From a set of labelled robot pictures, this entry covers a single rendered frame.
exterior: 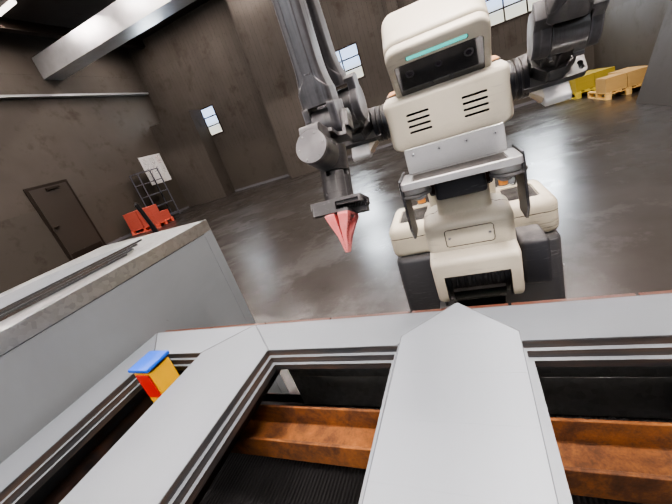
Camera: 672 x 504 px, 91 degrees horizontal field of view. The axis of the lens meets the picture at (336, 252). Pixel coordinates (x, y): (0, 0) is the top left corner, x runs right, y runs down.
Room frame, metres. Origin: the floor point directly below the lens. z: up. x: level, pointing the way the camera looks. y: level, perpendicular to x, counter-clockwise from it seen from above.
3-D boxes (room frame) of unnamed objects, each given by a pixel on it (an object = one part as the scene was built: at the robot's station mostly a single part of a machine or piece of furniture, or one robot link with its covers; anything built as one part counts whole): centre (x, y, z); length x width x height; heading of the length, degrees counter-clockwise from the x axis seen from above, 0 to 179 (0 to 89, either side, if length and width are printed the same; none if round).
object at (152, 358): (0.63, 0.45, 0.88); 0.06 x 0.06 x 0.02; 64
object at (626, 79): (6.72, -6.44, 0.20); 1.08 x 0.74 x 0.39; 157
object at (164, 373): (0.63, 0.45, 0.78); 0.05 x 0.05 x 0.19; 64
